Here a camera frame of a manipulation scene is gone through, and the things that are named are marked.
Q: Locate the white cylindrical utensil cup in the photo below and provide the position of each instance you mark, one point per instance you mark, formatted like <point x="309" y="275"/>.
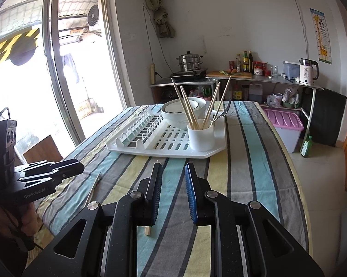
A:
<point x="202" y="140"/>

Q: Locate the metal kitchen shelf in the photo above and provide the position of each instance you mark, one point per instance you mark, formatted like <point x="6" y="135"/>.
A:
<point x="212" y="80"/>

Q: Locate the small white inner bowl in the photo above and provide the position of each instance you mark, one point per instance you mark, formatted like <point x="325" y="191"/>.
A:
<point x="175" y="106"/>

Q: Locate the induction cooker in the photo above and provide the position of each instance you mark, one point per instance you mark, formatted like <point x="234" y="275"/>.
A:
<point x="186" y="76"/>

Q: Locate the red lidded jar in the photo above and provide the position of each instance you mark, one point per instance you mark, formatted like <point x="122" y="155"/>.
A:
<point x="257" y="68"/>

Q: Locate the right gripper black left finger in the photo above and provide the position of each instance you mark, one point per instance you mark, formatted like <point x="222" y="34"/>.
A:
<point x="143" y="211"/>

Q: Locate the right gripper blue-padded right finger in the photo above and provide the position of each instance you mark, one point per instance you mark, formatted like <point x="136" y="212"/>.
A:
<point x="202" y="208"/>

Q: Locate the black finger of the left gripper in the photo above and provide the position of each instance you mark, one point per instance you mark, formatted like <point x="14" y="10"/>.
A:
<point x="42" y="167"/>

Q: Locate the white plastic dish rack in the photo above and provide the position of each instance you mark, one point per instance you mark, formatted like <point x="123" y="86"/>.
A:
<point x="149" y="135"/>

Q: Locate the stainless steel steamer pot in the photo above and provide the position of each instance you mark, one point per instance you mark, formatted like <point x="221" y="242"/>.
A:
<point x="190" y="61"/>

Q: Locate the large white ceramic bowl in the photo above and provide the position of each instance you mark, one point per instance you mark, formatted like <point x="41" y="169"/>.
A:
<point x="179" y="120"/>

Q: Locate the yellow oil bottle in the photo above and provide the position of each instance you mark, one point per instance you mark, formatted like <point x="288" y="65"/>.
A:
<point x="245" y="63"/>

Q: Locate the translucent plastic storage box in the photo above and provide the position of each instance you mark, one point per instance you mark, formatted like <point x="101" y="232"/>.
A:
<point x="291" y="69"/>

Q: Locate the giraffe height chart poster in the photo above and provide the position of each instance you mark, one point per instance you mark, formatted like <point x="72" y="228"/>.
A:
<point x="322" y="36"/>

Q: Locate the striped tablecloth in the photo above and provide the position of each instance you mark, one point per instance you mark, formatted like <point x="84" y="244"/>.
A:
<point x="254" y="166"/>

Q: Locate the dark sauce bottle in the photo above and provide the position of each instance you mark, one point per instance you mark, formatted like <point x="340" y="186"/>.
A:
<point x="250" y="62"/>

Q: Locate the wooden cutting board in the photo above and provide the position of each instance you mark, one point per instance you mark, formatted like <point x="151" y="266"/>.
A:
<point x="223" y="74"/>

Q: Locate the metal fork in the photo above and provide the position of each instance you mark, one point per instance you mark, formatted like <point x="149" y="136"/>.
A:
<point x="224" y="112"/>

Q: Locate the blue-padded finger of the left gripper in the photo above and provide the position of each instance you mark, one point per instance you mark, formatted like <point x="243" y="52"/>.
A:
<point x="57" y="174"/>

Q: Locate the white electric kettle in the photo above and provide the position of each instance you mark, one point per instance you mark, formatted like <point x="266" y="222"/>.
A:
<point x="309" y="71"/>

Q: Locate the black camera module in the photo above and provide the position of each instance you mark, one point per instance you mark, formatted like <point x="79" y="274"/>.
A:
<point x="7" y="144"/>

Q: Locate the green glass bottle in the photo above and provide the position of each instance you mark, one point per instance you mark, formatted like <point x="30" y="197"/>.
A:
<point x="306" y="145"/>

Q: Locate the pink lidded storage bin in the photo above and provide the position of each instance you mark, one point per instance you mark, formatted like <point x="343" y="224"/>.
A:
<point x="288" y="125"/>

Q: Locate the person's left hand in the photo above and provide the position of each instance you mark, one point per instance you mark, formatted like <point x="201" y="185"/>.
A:
<point x="31" y="222"/>

